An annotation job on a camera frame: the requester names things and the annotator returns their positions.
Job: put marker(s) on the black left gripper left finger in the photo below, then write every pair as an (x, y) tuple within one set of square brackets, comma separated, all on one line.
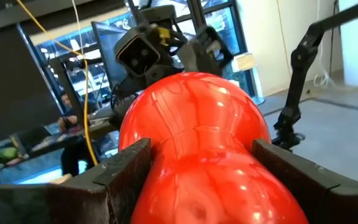
[(73, 202)]

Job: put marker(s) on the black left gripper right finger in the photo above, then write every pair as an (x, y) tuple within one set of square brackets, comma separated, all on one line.
[(328, 202)]

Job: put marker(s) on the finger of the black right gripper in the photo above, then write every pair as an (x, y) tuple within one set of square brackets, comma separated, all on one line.
[(124, 93), (197, 56)]

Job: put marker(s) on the red desk lamp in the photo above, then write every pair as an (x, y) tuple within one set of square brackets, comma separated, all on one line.
[(197, 124)]

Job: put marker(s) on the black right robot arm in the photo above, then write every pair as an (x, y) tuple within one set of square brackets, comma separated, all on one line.
[(158, 14)]

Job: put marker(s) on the beige paper sign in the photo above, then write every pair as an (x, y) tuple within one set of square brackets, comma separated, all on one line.
[(243, 62)]

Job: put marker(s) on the black computer monitor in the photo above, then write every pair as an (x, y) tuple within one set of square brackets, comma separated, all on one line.
[(106, 46)]

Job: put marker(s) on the person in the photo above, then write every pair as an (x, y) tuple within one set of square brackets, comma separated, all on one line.
[(70, 121)]

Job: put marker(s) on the dark office desk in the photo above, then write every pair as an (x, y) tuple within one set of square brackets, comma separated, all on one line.
[(42, 141)]

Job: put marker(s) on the green bag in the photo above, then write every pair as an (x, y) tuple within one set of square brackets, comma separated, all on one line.
[(6, 154)]

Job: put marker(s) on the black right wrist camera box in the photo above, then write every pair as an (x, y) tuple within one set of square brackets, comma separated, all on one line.
[(137, 53)]

